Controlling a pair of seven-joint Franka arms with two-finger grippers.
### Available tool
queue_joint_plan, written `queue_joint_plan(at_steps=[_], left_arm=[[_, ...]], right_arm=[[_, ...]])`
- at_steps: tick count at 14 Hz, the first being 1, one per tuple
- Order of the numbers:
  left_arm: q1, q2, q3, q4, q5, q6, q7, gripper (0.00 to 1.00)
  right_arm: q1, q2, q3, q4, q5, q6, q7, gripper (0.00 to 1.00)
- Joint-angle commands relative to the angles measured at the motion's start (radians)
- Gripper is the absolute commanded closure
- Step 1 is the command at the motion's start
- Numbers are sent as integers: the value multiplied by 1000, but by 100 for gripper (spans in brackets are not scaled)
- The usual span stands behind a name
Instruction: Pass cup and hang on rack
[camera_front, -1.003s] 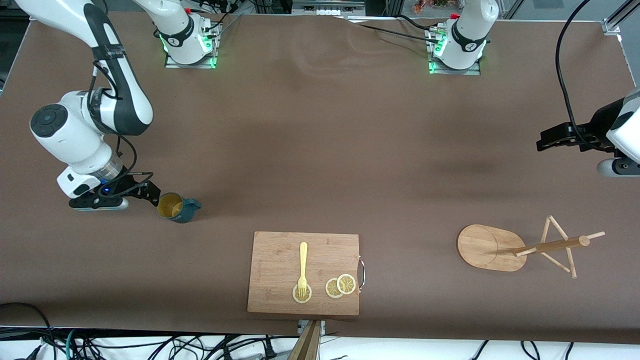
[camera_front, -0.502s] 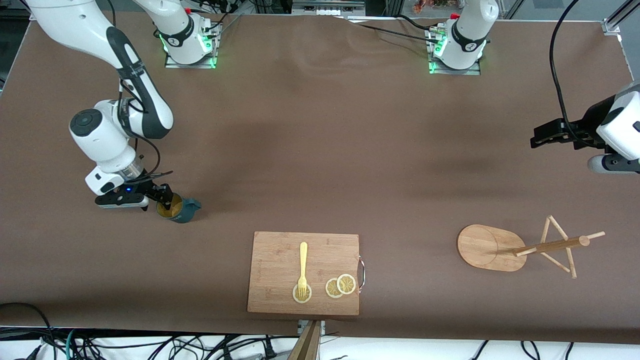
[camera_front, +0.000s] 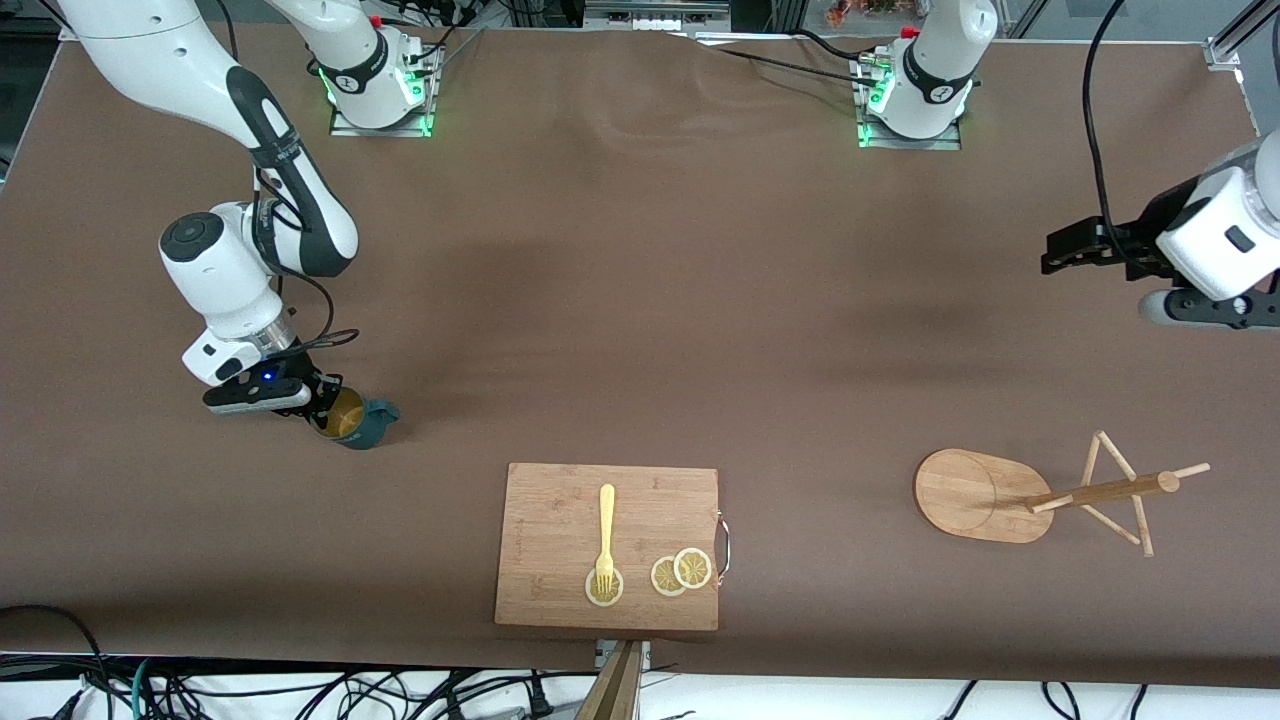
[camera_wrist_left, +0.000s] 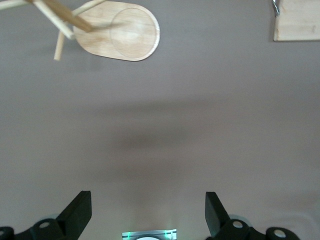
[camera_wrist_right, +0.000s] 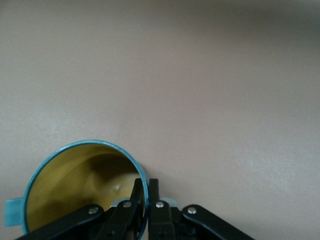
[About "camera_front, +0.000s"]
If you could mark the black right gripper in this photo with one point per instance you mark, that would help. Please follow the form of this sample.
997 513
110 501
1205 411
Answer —
304 383

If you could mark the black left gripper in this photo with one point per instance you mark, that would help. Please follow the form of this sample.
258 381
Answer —
1128 247

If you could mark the teal mug yellow inside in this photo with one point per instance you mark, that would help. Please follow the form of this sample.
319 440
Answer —
365 425

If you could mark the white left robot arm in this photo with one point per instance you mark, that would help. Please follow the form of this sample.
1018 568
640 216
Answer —
1225 230

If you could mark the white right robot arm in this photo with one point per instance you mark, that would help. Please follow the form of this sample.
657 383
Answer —
215 270

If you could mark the wooden cup rack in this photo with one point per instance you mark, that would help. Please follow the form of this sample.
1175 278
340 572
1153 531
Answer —
970 495

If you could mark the wooden cutting board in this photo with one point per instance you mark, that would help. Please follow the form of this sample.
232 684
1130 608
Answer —
550 530

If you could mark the yellow plastic fork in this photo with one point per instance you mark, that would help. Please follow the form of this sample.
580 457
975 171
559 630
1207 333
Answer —
605 520

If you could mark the lemon slice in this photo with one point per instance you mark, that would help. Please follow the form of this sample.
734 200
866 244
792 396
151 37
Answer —
617 591
692 568
661 578

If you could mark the wooden beam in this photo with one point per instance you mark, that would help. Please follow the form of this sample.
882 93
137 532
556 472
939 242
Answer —
612 690

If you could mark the white power strip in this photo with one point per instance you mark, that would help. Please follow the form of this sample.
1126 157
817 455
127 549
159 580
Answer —
650 20

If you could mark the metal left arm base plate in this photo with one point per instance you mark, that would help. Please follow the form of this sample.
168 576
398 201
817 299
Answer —
910 144

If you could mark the aluminium frame profile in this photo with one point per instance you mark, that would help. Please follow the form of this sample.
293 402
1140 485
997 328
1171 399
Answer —
1228 52

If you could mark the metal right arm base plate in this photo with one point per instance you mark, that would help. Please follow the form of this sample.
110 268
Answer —
380 131

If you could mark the metal beam bracket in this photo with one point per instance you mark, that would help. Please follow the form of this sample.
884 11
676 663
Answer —
645 655

